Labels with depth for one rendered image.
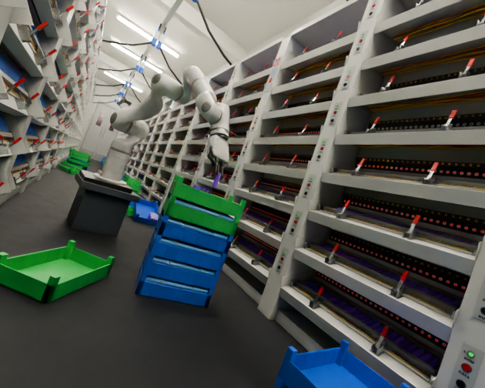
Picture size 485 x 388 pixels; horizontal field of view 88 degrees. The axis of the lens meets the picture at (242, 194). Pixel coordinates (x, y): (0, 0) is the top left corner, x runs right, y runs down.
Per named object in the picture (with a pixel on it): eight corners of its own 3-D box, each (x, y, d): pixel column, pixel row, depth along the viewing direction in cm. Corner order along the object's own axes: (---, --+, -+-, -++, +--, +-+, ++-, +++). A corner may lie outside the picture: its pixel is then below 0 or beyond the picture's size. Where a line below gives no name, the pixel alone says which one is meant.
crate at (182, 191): (172, 195, 96) (178, 175, 96) (168, 191, 115) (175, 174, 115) (240, 219, 106) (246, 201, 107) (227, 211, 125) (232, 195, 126)
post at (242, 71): (177, 231, 233) (242, 58, 238) (174, 228, 241) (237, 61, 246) (196, 235, 244) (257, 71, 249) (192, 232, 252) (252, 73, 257)
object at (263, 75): (272, 73, 187) (274, 53, 186) (232, 88, 238) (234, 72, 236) (292, 80, 198) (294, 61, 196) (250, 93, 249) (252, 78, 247)
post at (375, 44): (269, 319, 116) (392, -24, 121) (257, 308, 124) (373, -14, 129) (297, 320, 127) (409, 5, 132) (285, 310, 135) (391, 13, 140)
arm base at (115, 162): (98, 178, 143) (108, 148, 142) (89, 172, 156) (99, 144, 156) (130, 187, 157) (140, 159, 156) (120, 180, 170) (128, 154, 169)
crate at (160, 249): (149, 254, 96) (156, 234, 96) (150, 239, 115) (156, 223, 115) (220, 272, 106) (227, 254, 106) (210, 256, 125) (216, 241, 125)
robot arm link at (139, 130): (105, 146, 154) (118, 110, 154) (132, 155, 170) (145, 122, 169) (115, 150, 148) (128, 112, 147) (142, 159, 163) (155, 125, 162)
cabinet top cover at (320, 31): (389, -17, 121) (392, -24, 121) (207, 80, 305) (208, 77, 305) (407, 11, 132) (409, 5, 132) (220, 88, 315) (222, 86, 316)
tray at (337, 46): (356, 41, 129) (360, 11, 127) (279, 70, 179) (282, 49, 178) (378, 53, 139) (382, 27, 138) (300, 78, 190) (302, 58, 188)
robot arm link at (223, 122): (222, 125, 105) (232, 135, 113) (222, 98, 109) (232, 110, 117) (205, 128, 109) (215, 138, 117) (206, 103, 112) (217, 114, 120)
